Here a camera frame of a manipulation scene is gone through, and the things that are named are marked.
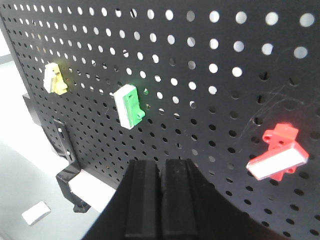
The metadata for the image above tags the red rocker switch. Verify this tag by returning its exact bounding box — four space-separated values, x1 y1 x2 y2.
246 123 309 182

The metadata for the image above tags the white standing desk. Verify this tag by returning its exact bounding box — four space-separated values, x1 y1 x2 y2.
0 61 115 213

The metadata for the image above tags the black perforated pegboard panel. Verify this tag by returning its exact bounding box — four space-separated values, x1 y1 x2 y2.
0 0 320 240

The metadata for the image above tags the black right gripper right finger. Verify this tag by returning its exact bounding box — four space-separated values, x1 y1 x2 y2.
161 159 198 238

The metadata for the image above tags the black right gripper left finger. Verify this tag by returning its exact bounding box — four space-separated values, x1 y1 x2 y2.
125 160 159 238

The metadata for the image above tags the black left pegboard clamp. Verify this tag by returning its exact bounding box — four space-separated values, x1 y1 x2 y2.
52 118 91 214

